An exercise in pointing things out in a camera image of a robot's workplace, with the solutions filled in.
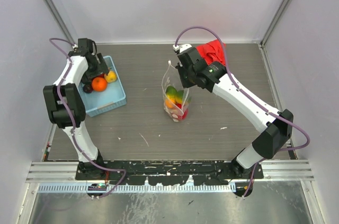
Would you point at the yellow green mango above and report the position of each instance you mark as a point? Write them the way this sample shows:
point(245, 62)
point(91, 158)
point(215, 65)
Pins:
point(176, 98)

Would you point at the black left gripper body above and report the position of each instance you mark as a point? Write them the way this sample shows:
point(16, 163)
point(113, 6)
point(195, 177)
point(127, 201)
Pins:
point(95, 69)

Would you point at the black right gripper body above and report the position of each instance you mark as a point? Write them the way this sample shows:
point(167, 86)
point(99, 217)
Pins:
point(187, 75)

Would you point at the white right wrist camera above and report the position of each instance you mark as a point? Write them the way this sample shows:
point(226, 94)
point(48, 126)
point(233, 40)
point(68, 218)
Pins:
point(180, 48)

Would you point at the clear dotted zip bag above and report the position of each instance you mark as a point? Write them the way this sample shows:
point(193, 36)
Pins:
point(171, 77)

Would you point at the red apple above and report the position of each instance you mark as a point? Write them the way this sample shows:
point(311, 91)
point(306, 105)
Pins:
point(179, 117)

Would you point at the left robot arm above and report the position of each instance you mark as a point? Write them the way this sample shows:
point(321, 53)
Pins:
point(66, 108)

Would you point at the yellow lemon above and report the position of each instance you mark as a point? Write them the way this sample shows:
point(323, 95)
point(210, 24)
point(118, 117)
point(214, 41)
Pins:
point(110, 77)

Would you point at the light blue plastic basket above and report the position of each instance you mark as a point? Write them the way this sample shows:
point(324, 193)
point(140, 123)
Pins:
point(113, 97)

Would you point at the red cloth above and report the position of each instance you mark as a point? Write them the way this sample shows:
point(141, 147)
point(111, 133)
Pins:
point(212, 51)

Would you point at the small dark plum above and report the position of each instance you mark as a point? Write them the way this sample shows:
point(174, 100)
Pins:
point(87, 88)

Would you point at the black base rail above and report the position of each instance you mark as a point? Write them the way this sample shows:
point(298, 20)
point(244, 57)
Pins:
point(168, 173)

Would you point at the green orange fruit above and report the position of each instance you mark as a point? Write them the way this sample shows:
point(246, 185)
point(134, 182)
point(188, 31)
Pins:
point(171, 93)

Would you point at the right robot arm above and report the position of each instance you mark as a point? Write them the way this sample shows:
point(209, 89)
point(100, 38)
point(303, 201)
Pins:
point(273, 125)

